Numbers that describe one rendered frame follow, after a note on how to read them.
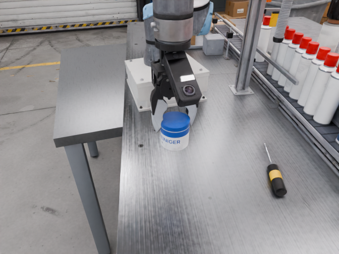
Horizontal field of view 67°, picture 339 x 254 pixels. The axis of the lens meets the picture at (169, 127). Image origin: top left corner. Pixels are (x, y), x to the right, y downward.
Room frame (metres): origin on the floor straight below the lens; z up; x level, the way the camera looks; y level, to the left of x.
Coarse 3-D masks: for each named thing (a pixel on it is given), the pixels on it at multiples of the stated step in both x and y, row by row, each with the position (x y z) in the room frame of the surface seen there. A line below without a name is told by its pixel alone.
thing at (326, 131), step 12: (240, 48) 1.37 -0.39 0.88; (264, 60) 1.20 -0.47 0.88; (264, 72) 1.06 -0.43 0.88; (276, 84) 0.94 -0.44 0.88; (288, 96) 0.84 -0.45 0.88; (300, 108) 0.76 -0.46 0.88; (312, 120) 0.68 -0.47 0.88; (324, 132) 0.62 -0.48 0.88; (336, 132) 0.62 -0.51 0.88; (336, 144) 0.56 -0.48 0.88
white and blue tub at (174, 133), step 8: (168, 112) 0.51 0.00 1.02; (176, 112) 0.51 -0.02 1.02; (168, 120) 0.48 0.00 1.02; (176, 120) 0.48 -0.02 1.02; (184, 120) 0.48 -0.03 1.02; (168, 128) 0.46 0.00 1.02; (176, 128) 0.45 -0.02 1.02; (184, 128) 0.46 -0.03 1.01; (160, 136) 0.48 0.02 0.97; (168, 136) 0.46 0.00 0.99; (176, 136) 0.45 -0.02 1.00; (184, 136) 0.46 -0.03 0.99; (168, 144) 0.46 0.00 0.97; (176, 144) 0.45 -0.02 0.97; (184, 144) 0.46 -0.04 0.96
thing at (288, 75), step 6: (222, 18) 1.69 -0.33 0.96; (228, 24) 1.56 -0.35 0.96; (234, 30) 1.45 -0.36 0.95; (240, 36) 1.35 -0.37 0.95; (258, 48) 1.13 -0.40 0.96; (264, 54) 1.06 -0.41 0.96; (270, 60) 1.00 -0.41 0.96; (276, 66) 0.94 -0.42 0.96; (282, 72) 0.89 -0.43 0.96; (288, 78) 0.85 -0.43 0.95; (294, 78) 0.83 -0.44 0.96; (294, 84) 0.80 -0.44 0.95
